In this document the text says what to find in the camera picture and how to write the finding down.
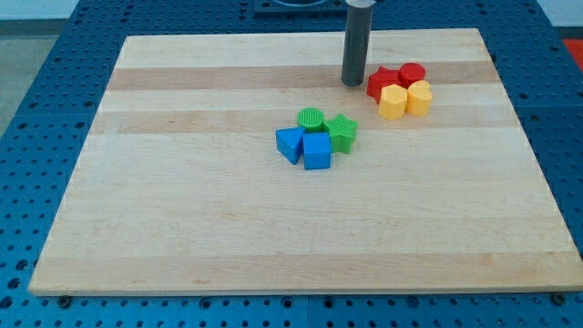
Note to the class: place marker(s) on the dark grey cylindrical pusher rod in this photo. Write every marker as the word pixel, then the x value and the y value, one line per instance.
pixel 359 16

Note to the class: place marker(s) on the red star block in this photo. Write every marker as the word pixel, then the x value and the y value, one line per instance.
pixel 383 77

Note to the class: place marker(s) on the green star block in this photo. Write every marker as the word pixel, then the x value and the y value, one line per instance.
pixel 342 132

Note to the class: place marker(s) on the red cylinder block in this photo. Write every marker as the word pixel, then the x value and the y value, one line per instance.
pixel 409 73

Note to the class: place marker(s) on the yellow hexagon block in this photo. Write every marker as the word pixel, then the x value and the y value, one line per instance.
pixel 392 102

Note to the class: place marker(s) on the yellow heart block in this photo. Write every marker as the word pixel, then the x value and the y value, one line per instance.
pixel 419 98

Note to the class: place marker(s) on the green cylinder block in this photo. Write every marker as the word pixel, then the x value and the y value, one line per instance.
pixel 311 119

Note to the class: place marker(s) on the blue cube block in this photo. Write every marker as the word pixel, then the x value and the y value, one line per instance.
pixel 317 151

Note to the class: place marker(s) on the blue triangular prism block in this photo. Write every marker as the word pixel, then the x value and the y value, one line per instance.
pixel 289 143

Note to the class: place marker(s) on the light wooden board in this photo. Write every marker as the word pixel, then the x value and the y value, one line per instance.
pixel 179 188

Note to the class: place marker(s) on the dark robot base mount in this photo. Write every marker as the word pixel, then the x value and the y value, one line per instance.
pixel 297 7

